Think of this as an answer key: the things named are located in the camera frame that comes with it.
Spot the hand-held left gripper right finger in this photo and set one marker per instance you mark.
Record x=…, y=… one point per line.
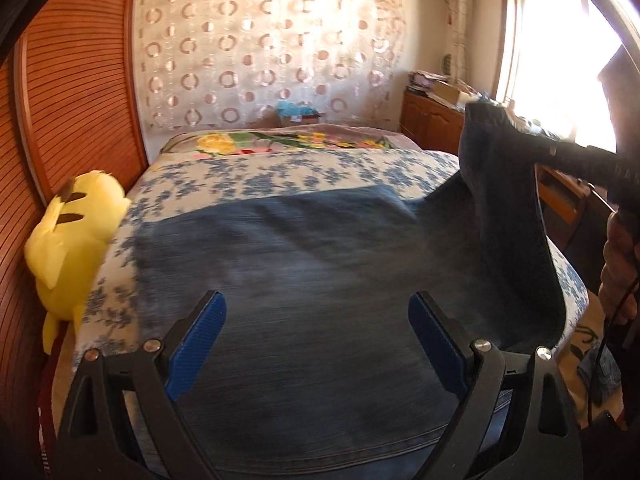
x=435, y=345

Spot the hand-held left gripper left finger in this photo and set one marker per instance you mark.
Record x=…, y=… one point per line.
x=197, y=345

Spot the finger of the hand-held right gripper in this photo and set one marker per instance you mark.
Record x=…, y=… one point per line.
x=545, y=152

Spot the blue denim pants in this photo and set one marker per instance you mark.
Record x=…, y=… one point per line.
x=325, y=260

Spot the person's right hand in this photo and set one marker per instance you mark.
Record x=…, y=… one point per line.
x=617, y=270

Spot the wooden-framed window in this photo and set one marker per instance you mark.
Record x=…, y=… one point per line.
x=550, y=50

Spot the open cardboard box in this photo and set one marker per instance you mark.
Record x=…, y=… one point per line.
x=452, y=94

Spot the long wooden cabinet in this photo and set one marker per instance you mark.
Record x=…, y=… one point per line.
x=430, y=120

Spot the small round fan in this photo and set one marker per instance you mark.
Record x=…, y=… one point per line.
x=447, y=65

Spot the pile of papers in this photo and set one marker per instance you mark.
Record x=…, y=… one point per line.
x=425, y=81

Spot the patterned floor rug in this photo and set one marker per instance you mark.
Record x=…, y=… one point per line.
x=582, y=340

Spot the beige window curtain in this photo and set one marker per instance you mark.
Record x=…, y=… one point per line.
x=462, y=20

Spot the yellow plush toy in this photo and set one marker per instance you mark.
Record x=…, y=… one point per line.
x=75, y=240

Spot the dark red cloth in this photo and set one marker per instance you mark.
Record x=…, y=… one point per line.
x=47, y=410

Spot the denim garment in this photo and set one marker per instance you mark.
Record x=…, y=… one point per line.
x=600, y=375

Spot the colourful floral pillow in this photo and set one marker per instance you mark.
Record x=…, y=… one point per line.
x=280, y=140

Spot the light blue cloth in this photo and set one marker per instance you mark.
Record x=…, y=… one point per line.
x=295, y=109

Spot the circle-patterned sheer curtain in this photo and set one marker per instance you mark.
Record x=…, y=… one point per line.
x=270, y=50

